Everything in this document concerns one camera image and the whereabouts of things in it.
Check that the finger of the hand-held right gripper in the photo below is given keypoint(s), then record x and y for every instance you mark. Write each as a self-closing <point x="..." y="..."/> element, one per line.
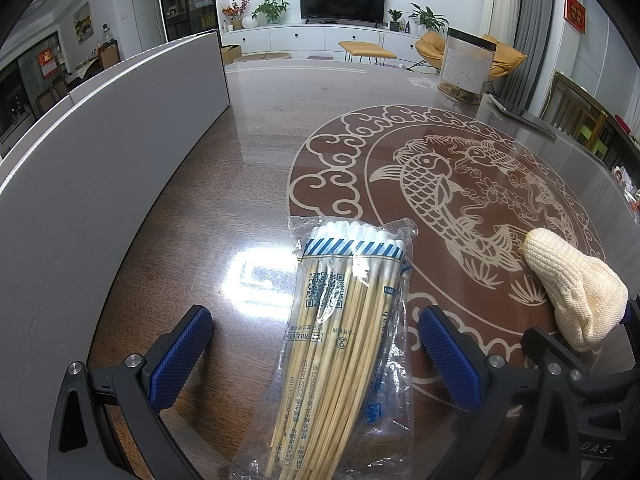
<point x="600" y="367"/>
<point x="632" y="315"/>

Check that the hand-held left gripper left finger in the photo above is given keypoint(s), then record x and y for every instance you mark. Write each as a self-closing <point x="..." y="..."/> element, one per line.
<point x="182" y="355"/>

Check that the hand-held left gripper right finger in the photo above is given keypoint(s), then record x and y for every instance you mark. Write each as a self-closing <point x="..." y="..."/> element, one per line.
<point x="447" y="355"/>

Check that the cream knit glove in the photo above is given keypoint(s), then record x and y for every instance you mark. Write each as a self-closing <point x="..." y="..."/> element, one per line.
<point x="575" y="280"/>

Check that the cotton swab packet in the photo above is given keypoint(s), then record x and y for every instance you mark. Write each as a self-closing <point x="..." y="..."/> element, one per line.
<point x="330" y="335"/>

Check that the large white cardboard box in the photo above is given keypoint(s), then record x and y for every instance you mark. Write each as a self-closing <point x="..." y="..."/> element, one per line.
<point x="100" y="160"/>

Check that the brown fish-patterned desktop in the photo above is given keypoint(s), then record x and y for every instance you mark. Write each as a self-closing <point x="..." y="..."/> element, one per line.
<point x="260" y="160"/>

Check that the slatted wooden chair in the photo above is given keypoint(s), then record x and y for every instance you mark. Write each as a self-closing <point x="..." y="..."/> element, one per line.
<point x="575" y="105"/>

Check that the clear labelled jar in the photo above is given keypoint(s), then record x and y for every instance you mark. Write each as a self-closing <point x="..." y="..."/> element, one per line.
<point x="465" y="65"/>

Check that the grey curtain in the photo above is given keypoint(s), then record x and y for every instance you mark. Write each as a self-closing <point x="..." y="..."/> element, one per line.
<point x="535" y="35"/>

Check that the dark glass balcony door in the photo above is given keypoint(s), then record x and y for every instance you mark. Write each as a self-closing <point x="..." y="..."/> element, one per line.
<point x="20" y="100"/>

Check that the brown cardboard box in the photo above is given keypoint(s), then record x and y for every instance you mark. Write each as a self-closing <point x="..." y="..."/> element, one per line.
<point x="231" y="54"/>

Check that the orange lounge chair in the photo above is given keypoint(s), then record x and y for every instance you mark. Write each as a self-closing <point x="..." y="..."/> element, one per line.
<point x="430" y="47"/>

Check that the orange footstool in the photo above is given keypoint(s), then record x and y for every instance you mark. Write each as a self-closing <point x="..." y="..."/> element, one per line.
<point x="365" y="49"/>

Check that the red window poster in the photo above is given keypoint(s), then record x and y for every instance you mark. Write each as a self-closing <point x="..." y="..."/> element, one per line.
<point x="49" y="62"/>

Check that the cream curtain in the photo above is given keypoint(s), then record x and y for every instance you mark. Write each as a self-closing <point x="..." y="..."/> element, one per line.
<point x="502" y="5"/>

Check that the spreading green potted plant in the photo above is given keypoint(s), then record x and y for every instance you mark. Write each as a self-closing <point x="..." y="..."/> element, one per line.
<point x="427" y="17"/>

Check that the small potted plant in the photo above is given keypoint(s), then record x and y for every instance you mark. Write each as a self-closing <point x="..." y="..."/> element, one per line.
<point x="395" y="20"/>

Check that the round white vase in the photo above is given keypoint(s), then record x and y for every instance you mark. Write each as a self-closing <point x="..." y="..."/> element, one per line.
<point x="249" y="22"/>

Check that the white television cabinet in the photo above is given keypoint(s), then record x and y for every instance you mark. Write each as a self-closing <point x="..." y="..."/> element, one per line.
<point x="310" y="40"/>

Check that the framed landscape painting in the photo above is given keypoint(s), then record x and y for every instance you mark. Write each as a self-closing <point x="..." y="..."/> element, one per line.
<point x="83" y="22"/>

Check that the red flowers in vase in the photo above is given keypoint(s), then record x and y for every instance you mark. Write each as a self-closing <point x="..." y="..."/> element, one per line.
<point x="234" y="10"/>

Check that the dark glass display cabinet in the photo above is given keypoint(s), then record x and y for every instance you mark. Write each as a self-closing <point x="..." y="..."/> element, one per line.
<point x="187" y="0"/>

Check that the large leafy potted plant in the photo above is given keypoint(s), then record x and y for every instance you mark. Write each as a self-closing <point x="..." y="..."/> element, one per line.
<point x="270" y="10"/>

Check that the black television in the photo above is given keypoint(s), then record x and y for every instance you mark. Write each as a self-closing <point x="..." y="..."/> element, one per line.
<point x="342" y="2"/>

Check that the round ceiling lamp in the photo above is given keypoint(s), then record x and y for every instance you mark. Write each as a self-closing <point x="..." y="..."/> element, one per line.
<point x="37" y="5"/>

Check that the red wall hanging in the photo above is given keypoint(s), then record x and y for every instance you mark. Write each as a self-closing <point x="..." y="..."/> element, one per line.
<point x="575" y="12"/>

